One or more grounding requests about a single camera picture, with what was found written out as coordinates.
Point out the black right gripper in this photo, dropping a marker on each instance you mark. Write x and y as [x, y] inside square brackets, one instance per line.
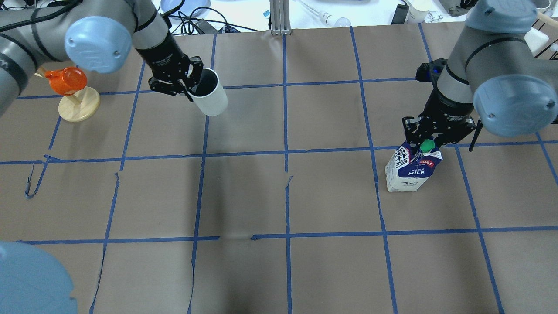
[449, 110]

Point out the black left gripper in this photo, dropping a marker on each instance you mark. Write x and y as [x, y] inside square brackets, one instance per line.
[163, 56]

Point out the white cup dark interior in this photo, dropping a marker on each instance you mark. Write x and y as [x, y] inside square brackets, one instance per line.
[209, 94]

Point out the blue white milk carton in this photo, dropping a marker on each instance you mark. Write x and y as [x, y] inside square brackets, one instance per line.
[407, 169]

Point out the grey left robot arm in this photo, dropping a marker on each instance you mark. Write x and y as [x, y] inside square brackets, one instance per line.
[97, 35]

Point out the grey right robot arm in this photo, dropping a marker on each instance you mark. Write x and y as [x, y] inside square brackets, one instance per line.
[490, 81]

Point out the orange plastic cup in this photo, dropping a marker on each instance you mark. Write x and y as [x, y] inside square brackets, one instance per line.
[67, 81]

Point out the white paper cup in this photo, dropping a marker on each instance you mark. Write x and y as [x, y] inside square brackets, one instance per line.
[418, 10]

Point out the white light bulb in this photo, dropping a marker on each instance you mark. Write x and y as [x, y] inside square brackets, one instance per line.
[326, 18]

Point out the aluminium frame post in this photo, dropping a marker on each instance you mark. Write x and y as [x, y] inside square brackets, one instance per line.
[279, 21]

